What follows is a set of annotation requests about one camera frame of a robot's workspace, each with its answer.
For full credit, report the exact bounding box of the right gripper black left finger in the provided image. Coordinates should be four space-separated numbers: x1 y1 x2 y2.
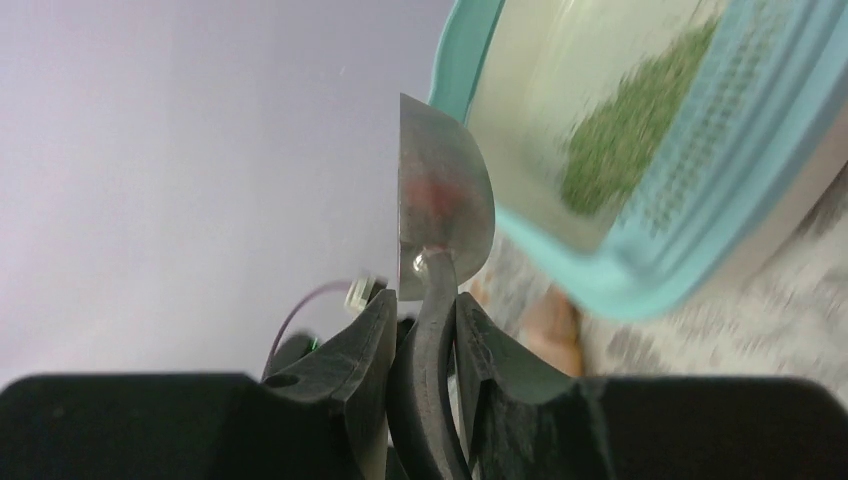
1 290 397 479

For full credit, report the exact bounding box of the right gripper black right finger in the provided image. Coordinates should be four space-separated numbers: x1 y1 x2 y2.
455 293 847 479

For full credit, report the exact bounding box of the grey litter scoop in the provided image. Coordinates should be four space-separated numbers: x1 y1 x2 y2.
386 94 495 479

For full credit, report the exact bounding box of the teal litter box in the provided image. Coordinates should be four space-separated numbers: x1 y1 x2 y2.
430 1 847 321

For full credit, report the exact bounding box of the pink cat litter bag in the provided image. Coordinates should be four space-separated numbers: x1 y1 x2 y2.
519 285 584 377

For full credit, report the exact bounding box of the green cat litter pile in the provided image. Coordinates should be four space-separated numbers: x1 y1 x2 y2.
561 17 719 216

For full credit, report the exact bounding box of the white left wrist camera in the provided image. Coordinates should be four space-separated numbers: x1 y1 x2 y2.
344 275 388 317

